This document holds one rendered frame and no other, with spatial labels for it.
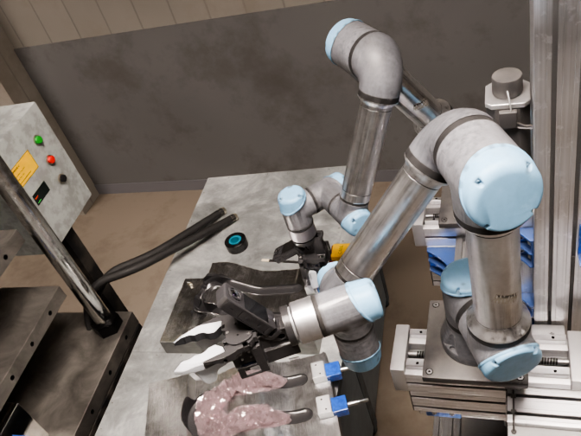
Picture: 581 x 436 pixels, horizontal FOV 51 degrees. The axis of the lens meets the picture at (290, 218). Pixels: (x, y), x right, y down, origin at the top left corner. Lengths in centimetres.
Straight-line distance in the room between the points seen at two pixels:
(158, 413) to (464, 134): 115
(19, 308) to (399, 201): 136
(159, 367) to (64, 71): 230
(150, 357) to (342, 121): 184
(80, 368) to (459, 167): 155
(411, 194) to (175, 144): 287
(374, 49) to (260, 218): 107
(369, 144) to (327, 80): 183
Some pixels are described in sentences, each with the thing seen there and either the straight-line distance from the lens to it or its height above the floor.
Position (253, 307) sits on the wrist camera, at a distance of 105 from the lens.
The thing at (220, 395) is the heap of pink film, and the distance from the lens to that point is 173.
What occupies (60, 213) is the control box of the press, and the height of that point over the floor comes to 114.
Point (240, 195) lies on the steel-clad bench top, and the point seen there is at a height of 80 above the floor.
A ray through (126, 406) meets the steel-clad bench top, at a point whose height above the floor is 80.
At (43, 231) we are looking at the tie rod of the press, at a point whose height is 126.
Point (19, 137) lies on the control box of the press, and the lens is 209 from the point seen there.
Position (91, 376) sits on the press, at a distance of 213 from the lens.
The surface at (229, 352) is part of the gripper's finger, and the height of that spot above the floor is 147.
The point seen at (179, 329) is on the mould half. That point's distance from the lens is 198.
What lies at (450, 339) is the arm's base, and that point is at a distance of 145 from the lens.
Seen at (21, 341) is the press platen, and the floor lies 104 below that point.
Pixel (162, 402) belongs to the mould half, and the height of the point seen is 91.
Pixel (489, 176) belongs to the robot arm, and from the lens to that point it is 91.
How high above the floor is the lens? 225
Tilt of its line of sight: 40 degrees down
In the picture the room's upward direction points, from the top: 19 degrees counter-clockwise
